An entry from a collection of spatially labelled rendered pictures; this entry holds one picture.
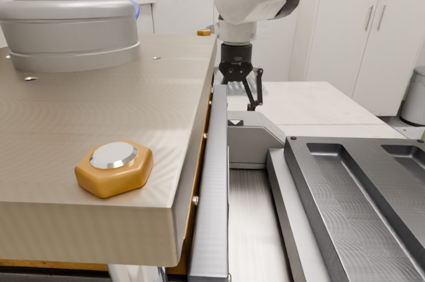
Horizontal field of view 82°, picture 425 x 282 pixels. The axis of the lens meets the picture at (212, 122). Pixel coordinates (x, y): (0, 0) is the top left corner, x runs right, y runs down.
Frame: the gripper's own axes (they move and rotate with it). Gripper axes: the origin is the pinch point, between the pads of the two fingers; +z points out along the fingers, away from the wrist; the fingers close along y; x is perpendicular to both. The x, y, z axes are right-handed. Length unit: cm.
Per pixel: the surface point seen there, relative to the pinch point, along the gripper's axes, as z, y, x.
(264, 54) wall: 24, 43, 203
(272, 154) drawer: -12.4, 2.8, -34.7
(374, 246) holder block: -14, 8, -48
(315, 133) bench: 9.9, 28.0, 10.4
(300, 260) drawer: -12, 2, -49
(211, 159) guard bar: -21, -4, -48
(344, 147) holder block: -14.9, 10.5, -36.6
